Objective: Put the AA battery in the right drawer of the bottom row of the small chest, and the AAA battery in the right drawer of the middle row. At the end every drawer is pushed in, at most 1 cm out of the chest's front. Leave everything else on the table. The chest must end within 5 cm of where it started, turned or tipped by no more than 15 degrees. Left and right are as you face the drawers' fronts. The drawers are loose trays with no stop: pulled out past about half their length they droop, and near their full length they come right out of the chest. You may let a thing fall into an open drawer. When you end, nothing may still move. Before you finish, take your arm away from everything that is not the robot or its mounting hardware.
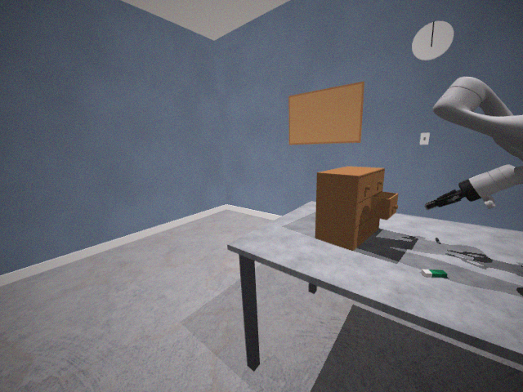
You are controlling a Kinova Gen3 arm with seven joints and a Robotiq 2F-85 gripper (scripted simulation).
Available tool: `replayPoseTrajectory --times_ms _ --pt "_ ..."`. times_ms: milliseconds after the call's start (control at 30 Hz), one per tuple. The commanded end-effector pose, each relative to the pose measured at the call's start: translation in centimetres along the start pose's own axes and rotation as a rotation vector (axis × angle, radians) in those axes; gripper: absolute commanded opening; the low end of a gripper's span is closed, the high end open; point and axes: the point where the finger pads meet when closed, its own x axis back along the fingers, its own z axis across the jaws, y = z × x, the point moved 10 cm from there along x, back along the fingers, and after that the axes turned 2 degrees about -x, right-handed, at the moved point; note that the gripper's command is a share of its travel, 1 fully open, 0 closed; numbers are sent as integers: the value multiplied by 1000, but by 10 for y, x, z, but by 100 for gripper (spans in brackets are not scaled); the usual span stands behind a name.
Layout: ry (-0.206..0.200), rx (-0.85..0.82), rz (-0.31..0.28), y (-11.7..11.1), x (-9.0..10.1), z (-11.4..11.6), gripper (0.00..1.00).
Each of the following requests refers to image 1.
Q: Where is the brown wooden chest of drawers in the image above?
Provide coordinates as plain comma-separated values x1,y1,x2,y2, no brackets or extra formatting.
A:
315,167,385,251

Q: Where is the green and white eraser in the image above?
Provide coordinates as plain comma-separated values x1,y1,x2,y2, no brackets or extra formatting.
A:
421,269,447,278

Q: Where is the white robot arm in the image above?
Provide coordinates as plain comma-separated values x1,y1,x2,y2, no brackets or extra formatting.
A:
433,77,523,209

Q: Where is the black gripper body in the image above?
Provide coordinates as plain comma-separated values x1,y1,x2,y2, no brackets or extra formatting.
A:
446,179,481,202

